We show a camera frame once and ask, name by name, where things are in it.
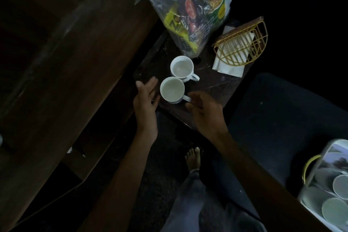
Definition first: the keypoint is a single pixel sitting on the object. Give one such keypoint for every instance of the person's right hand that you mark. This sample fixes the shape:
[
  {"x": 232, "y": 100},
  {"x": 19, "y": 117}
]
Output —
[{"x": 209, "y": 117}]

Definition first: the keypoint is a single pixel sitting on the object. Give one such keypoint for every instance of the person's left hand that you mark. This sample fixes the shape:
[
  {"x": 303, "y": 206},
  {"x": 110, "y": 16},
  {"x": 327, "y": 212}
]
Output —
[{"x": 145, "y": 109}]

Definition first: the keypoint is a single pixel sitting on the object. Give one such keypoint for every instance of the person's right fingers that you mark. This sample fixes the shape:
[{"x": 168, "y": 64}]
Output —
[{"x": 196, "y": 101}]

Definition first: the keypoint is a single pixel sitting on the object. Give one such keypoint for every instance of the person's left fingers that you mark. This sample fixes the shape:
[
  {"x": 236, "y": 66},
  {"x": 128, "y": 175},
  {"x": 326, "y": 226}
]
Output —
[{"x": 148, "y": 86}]

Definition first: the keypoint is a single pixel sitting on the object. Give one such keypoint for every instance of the person's left forearm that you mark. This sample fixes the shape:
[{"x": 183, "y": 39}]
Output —
[{"x": 122, "y": 185}]

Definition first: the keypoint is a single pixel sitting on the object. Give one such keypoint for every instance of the person's right forearm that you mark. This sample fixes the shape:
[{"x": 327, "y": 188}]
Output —
[{"x": 261, "y": 183}]

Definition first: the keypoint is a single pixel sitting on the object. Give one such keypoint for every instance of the small dark side table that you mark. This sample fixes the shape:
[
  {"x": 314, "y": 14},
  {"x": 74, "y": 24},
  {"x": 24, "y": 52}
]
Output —
[{"x": 212, "y": 82}]

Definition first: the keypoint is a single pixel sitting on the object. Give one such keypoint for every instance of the person's foot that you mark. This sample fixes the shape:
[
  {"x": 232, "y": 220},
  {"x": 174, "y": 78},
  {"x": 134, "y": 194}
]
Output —
[{"x": 193, "y": 157}]

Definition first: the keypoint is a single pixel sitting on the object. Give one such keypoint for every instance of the white paper napkins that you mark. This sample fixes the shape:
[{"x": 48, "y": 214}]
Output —
[{"x": 233, "y": 55}]

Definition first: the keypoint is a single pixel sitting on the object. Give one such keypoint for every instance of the yellow snack packet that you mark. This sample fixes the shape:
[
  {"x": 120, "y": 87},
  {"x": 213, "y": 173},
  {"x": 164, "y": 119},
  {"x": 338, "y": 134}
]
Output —
[{"x": 179, "y": 29}]

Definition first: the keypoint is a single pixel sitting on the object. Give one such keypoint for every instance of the brown wooden furniture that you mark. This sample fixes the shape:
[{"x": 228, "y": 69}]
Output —
[{"x": 68, "y": 76}]

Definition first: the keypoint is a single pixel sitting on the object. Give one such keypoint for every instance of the dark upholstered seat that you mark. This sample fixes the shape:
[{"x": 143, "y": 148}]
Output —
[{"x": 277, "y": 120}]

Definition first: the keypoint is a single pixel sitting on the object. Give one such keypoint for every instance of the dark packet with red label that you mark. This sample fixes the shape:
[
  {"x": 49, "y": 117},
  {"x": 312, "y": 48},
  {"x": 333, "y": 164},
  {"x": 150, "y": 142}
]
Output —
[{"x": 193, "y": 14}]

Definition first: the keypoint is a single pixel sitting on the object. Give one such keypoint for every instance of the clear plastic bag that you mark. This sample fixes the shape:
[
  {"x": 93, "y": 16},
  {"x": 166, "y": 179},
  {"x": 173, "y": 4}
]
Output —
[{"x": 190, "y": 9}]

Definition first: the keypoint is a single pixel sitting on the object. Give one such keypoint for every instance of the person's trouser leg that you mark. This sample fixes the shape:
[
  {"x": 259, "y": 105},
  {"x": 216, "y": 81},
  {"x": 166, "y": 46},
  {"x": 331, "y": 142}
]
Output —
[{"x": 195, "y": 202}]

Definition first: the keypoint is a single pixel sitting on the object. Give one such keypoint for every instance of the white cup in tray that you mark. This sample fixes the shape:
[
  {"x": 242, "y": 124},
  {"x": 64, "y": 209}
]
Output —
[
  {"x": 335, "y": 212},
  {"x": 323, "y": 178},
  {"x": 341, "y": 187}
]

